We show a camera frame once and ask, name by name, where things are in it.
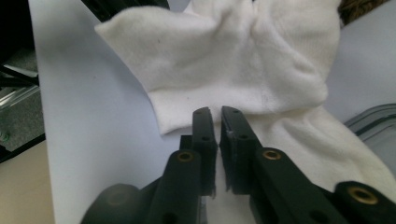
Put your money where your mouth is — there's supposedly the black metal frame bar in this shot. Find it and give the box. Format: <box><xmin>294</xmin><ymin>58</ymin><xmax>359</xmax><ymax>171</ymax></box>
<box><xmin>0</xmin><ymin>133</ymin><xmax>47</xmax><ymax>164</ymax></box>

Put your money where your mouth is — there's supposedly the clear plastic box lid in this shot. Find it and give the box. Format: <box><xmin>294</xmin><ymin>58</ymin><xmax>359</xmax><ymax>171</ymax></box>
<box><xmin>343</xmin><ymin>103</ymin><xmax>396</xmax><ymax>177</ymax></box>

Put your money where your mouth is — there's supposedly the brown wicker basket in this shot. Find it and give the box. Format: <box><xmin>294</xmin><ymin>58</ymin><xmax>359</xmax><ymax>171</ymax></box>
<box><xmin>337</xmin><ymin>0</ymin><xmax>390</xmax><ymax>26</ymax></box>

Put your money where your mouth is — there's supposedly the black curtain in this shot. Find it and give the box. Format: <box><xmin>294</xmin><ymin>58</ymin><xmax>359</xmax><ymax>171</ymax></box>
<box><xmin>0</xmin><ymin>0</ymin><xmax>35</xmax><ymax>63</ymax></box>

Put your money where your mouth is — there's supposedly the black metal stand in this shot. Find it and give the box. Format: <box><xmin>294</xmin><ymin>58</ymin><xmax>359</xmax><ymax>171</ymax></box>
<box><xmin>0</xmin><ymin>63</ymin><xmax>40</xmax><ymax>89</ymax></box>

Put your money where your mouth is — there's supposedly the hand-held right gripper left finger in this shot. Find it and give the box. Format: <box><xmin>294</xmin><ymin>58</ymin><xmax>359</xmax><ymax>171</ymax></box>
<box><xmin>191</xmin><ymin>105</ymin><xmax>219</xmax><ymax>198</ymax></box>

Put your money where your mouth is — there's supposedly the white sock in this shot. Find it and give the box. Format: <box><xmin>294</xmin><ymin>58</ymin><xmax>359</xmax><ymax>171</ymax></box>
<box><xmin>94</xmin><ymin>0</ymin><xmax>396</xmax><ymax>224</ymax></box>

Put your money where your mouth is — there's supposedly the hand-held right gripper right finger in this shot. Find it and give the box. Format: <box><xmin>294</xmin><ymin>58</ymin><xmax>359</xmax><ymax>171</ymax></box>
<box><xmin>219</xmin><ymin>105</ymin><xmax>262</xmax><ymax>196</ymax></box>

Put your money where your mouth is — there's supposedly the aluminium floor rail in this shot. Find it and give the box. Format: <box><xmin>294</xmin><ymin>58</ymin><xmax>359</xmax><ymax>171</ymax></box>
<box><xmin>0</xmin><ymin>85</ymin><xmax>41</xmax><ymax>110</ymax></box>

